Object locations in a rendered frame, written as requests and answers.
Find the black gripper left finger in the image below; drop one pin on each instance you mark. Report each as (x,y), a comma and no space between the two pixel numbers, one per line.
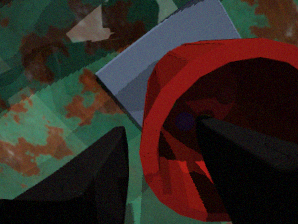
(90,189)

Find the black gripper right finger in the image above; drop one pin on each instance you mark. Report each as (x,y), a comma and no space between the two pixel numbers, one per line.
(256,175)

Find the red cup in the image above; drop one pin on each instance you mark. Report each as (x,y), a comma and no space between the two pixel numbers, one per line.
(264,76)

